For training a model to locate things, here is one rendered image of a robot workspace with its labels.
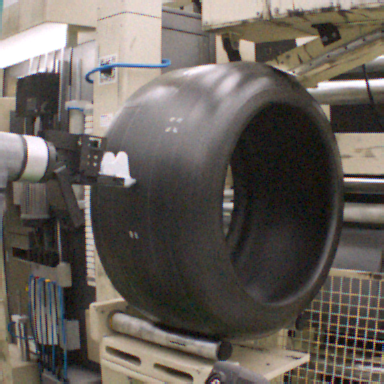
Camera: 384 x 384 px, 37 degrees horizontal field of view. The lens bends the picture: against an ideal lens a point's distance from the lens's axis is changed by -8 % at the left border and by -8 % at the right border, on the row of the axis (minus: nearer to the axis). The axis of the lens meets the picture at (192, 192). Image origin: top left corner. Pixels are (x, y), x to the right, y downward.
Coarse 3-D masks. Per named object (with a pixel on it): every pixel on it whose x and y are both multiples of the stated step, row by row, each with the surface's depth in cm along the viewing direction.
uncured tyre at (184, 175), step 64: (256, 64) 120; (128, 128) 115; (192, 128) 106; (256, 128) 154; (320, 128) 130; (128, 192) 110; (192, 192) 104; (256, 192) 160; (320, 192) 148; (128, 256) 113; (192, 256) 105; (256, 256) 156; (320, 256) 135; (192, 320) 113; (256, 320) 117
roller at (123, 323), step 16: (112, 320) 138; (128, 320) 134; (144, 320) 133; (144, 336) 130; (160, 336) 126; (176, 336) 123; (192, 336) 121; (208, 336) 120; (192, 352) 120; (208, 352) 116; (224, 352) 116
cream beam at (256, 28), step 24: (216, 0) 155; (240, 0) 149; (264, 0) 144; (288, 0) 139; (312, 0) 134; (336, 0) 129; (360, 0) 125; (216, 24) 156; (240, 24) 151; (264, 24) 150; (288, 24) 148; (336, 24) 143
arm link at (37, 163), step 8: (24, 136) 90; (32, 136) 91; (32, 144) 89; (40, 144) 91; (32, 152) 89; (40, 152) 90; (32, 160) 89; (40, 160) 90; (48, 160) 92; (32, 168) 89; (40, 168) 90; (24, 176) 89; (32, 176) 90; (40, 176) 91
